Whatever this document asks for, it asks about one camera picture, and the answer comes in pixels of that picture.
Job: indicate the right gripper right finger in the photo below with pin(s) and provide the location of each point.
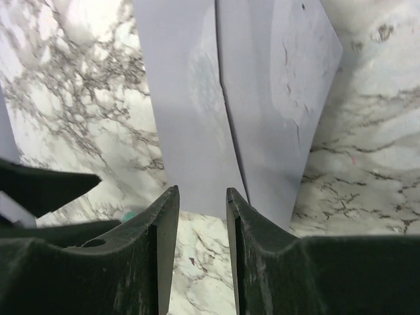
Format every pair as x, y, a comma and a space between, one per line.
275, 272

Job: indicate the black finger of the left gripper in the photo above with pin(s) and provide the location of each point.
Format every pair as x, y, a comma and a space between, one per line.
41, 191

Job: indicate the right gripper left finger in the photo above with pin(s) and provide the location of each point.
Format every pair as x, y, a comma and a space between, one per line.
103, 267

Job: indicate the green white glue stick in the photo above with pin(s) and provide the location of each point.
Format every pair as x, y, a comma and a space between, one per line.
127, 216

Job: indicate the grey envelope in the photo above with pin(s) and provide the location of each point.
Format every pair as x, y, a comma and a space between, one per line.
237, 90

